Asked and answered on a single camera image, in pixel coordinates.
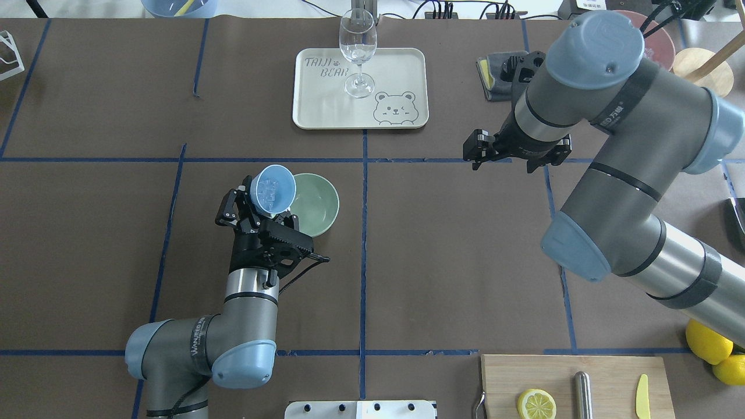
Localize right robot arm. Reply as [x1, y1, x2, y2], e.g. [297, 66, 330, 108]
[463, 10, 744, 346]

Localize cream bear tray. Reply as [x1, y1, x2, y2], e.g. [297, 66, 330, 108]
[292, 48, 430, 130]

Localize white wire cup rack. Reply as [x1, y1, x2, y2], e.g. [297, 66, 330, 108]
[1, 31, 26, 80]

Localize blue bowl with fork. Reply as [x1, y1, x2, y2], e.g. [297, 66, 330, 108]
[141, 1, 220, 19]

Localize wooden cutting board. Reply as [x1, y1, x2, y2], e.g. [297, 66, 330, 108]
[481, 354, 676, 419]

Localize half lemon slice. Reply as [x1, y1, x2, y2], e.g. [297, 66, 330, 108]
[516, 388, 557, 419]

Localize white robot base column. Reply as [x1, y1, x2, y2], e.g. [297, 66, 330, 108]
[284, 400, 438, 418]

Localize wine glass on tray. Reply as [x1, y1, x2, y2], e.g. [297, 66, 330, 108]
[339, 8, 378, 98]

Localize light blue plastic cup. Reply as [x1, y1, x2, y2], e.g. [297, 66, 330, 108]
[249, 164, 296, 216]

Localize steel knife handle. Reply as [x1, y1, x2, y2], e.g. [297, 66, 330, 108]
[574, 371, 594, 419]

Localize grey folded cloth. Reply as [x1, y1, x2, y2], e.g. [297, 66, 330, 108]
[476, 50, 528, 102]

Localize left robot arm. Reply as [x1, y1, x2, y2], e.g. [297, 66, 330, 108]
[125, 186, 328, 418]

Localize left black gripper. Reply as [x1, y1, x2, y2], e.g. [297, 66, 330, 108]
[215, 186, 331, 289]

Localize yellow lemon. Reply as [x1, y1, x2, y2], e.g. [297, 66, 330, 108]
[686, 319, 734, 365]
[711, 354, 745, 386]

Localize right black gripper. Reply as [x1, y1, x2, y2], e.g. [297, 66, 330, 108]
[463, 116, 572, 174]

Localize yellow plastic knife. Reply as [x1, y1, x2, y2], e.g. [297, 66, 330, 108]
[635, 374, 650, 419]

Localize ice cubes in bowl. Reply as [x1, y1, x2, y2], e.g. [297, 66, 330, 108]
[256, 177, 280, 207]

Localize pink bowl with ice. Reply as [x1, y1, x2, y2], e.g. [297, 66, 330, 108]
[614, 10, 676, 71]

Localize green bowl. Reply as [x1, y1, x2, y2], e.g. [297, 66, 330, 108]
[290, 173, 340, 237]

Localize wooden paper towel stand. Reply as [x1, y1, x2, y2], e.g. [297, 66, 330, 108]
[672, 31, 744, 97]

